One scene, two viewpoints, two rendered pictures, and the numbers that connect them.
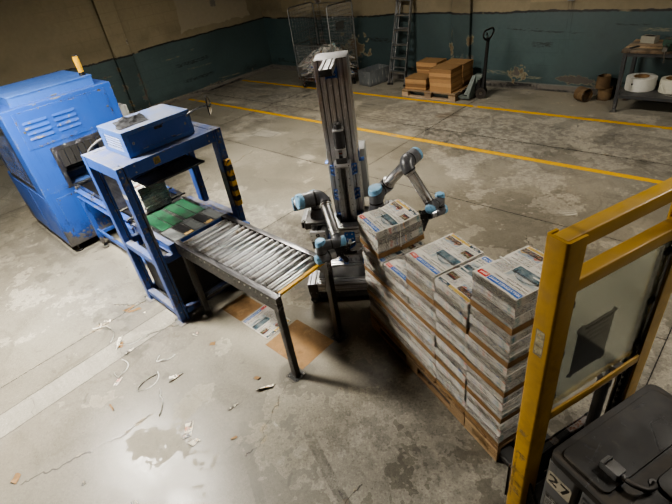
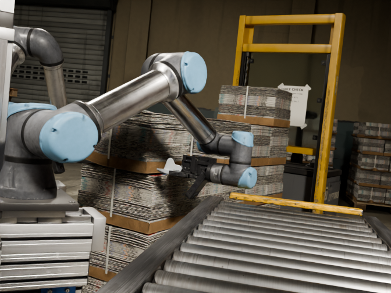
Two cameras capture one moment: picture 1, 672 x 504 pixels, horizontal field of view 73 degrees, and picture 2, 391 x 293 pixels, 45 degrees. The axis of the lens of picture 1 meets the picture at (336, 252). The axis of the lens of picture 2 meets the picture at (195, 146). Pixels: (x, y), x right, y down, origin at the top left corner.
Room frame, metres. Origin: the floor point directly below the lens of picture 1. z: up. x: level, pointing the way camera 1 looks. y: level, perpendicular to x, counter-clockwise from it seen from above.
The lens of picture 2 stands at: (3.78, 1.30, 1.05)
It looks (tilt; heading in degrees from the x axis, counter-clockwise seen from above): 3 degrees down; 233
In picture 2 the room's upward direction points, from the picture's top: 6 degrees clockwise
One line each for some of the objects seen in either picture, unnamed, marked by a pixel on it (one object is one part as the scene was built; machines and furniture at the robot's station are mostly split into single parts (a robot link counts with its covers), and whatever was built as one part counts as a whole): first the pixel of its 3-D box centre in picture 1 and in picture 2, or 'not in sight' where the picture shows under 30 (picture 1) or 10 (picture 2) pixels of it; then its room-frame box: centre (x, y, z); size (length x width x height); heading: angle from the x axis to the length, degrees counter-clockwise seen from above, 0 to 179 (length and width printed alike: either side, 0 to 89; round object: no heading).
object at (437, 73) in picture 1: (438, 78); not in sight; (9.01, -2.52, 0.28); 1.20 x 0.83 x 0.57; 42
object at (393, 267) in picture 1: (431, 318); (182, 245); (2.36, -0.59, 0.42); 1.17 x 0.39 x 0.83; 23
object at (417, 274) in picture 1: (443, 268); (205, 142); (2.23, -0.65, 0.95); 0.38 x 0.29 x 0.23; 113
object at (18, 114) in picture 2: not in sight; (32, 129); (3.39, 0.10, 0.98); 0.13 x 0.12 x 0.14; 100
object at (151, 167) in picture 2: (377, 243); (153, 164); (2.76, -0.31, 0.86); 0.29 x 0.16 x 0.04; 20
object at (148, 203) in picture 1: (146, 191); not in sight; (4.24, 1.77, 0.93); 0.38 x 0.30 x 0.26; 42
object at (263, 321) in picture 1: (266, 321); not in sight; (3.09, 0.72, 0.00); 0.37 x 0.28 x 0.01; 42
